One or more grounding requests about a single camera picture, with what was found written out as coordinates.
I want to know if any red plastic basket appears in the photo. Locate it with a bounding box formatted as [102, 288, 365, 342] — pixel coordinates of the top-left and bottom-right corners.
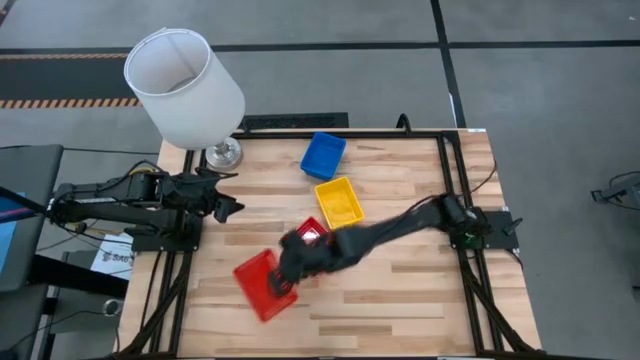
[295, 215, 330, 246]
[232, 248, 300, 324]

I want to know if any silver lamp base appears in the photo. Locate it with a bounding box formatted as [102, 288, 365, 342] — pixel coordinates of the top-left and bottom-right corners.
[205, 136, 244, 173]

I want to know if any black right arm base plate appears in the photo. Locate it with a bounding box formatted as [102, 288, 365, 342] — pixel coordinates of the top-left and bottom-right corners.
[449, 209, 520, 250]

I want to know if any white printed paper sheet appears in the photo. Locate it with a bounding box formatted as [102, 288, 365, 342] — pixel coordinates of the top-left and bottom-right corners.
[89, 232, 135, 281]

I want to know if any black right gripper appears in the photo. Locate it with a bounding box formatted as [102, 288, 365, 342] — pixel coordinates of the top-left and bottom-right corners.
[268, 232, 351, 299]

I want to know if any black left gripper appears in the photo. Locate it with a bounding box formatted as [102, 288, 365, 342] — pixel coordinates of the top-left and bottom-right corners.
[167, 167, 246, 224]

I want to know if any black support beam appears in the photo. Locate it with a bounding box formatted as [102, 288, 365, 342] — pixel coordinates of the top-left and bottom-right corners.
[29, 254, 129, 299]

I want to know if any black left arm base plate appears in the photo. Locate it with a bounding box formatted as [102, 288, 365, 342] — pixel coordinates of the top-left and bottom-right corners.
[130, 214, 204, 253]

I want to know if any blue sheet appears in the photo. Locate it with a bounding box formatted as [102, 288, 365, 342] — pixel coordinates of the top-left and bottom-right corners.
[0, 192, 26, 261]

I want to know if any blue plastic basket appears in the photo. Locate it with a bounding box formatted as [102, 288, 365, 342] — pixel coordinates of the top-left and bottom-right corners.
[299, 131, 348, 182]

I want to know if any grey cabinet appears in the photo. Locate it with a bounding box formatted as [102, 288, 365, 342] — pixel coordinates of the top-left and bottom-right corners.
[0, 144, 65, 294]

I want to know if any yellow plastic basket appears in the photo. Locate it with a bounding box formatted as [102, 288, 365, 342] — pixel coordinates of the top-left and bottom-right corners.
[313, 175, 366, 231]

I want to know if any black diagonal frame brace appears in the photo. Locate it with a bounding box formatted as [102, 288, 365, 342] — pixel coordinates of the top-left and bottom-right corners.
[117, 272, 189, 359]
[462, 259, 539, 356]

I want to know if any white lamp shade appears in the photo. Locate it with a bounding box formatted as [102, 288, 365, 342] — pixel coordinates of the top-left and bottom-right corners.
[123, 27, 247, 151]

